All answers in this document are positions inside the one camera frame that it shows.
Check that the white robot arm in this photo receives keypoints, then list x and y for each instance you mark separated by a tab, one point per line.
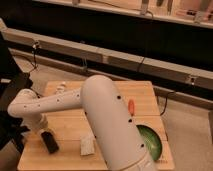
118	138

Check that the wooden table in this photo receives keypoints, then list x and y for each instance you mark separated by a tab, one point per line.
70	126

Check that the black eraser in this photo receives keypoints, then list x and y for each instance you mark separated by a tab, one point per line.
50	142

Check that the green plate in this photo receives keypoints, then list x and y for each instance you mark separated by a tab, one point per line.
152	141

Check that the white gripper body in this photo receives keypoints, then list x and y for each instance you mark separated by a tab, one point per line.
40	122

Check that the orange carrot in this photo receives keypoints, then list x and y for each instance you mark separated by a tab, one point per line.
131	107

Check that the white bottle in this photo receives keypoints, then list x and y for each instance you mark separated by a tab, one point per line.
61	87

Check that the black chair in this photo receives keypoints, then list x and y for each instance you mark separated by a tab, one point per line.
12	80

